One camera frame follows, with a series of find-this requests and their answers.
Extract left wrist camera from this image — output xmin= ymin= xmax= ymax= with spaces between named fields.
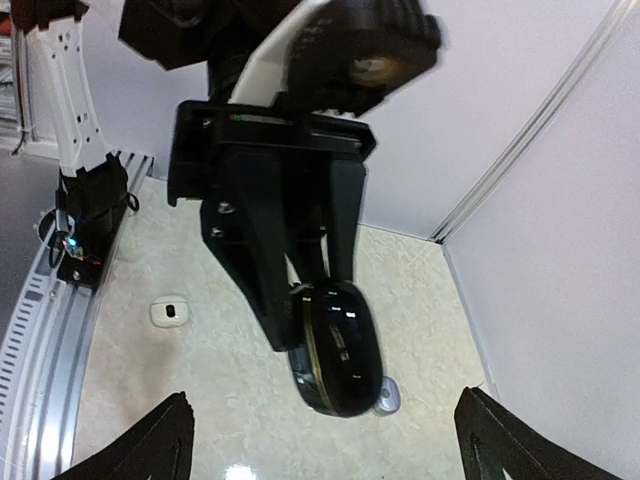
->
xmin=228 ymin=1 xmax=443 ymax=116

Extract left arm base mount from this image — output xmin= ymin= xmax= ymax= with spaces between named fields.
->
xmin=44 ymin=152 xmax=140 ymax=290

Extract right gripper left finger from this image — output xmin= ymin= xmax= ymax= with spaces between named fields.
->
xmin=57 ymin=392 xmax=195 ymax=480

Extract white earbud charging case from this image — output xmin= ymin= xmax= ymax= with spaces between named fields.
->
xmin=149 ymin=295 xmax=190 ymax=329

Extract purple earbud charging case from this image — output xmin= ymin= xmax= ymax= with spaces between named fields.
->
xmin=372 ymin=376 xmax=402 ymax=417

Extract black earbud charging case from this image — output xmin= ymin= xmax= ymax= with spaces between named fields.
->
xmin=288 ymin=279 xmax=384 ymax=418

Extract aluminium front rail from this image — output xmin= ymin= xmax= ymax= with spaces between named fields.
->
xmin=0 ymin=149 xmax=156 ymax=480

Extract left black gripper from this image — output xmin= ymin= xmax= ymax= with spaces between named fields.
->
xmin=167 ymin=100 xmax=376 ymax=352

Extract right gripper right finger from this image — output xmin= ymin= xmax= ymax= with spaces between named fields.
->
xmin=454 ymin=387 xmax=615 ymax=480

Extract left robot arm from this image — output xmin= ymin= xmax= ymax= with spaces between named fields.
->
xmin=10 ymin=1 xmax=443 ymax=364

